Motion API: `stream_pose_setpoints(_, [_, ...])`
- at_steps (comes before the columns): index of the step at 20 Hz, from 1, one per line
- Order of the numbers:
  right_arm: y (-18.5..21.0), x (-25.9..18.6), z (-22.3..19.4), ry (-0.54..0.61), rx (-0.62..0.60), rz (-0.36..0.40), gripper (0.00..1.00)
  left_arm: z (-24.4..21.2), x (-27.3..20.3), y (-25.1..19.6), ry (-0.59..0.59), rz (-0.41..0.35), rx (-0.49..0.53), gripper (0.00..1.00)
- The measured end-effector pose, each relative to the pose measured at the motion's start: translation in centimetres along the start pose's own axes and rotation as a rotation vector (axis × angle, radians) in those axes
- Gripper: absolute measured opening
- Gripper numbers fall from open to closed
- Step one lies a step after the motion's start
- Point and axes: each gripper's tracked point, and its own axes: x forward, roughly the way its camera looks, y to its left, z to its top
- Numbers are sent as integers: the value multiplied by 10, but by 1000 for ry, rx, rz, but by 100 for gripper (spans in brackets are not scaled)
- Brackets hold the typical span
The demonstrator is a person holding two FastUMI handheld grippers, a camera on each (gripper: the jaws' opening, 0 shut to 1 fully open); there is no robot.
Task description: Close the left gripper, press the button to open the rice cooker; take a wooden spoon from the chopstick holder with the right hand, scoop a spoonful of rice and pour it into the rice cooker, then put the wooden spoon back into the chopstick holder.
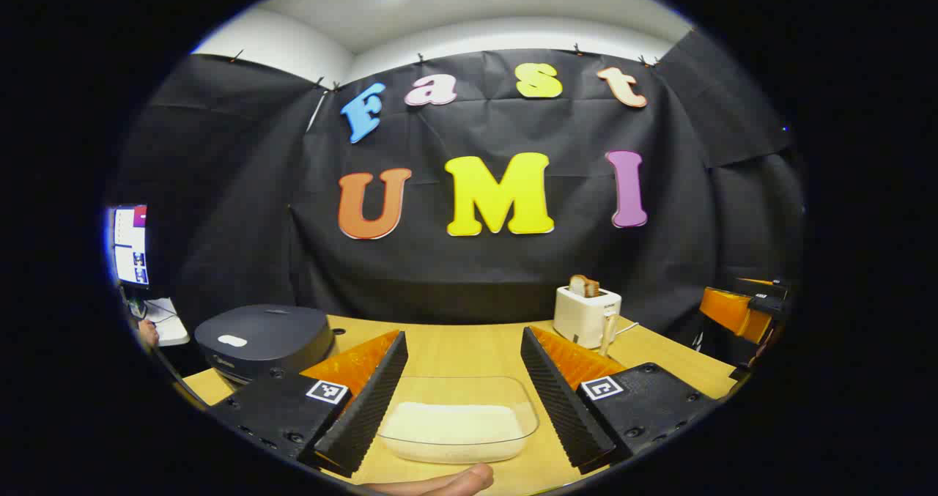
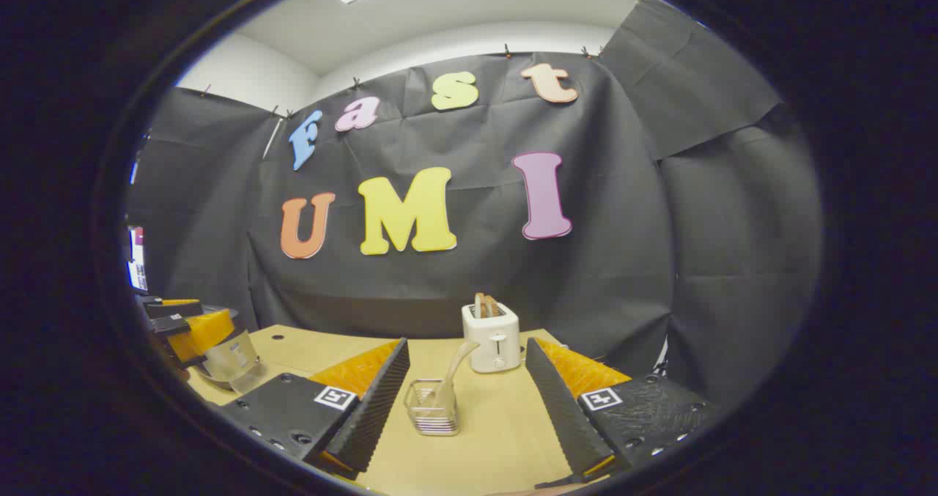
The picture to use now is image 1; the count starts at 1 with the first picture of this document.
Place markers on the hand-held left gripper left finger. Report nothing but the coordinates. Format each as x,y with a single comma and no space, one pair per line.
366,408

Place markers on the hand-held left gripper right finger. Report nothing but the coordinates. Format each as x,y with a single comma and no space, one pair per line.
560,408

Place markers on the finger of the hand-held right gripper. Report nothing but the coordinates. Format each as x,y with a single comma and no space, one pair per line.
733,313

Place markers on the black silver rice cooker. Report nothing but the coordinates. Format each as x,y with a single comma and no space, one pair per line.
264,338

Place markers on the clear glass tray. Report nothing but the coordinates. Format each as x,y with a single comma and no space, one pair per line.
458,390

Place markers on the white toaster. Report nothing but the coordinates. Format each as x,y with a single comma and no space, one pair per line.
582,316

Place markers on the toasted bread slice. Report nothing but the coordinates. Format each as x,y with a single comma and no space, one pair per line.
584,286

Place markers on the white side table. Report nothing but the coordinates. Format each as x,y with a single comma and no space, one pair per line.
170,327

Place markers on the computer monitor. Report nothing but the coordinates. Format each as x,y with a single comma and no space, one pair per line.
130,243

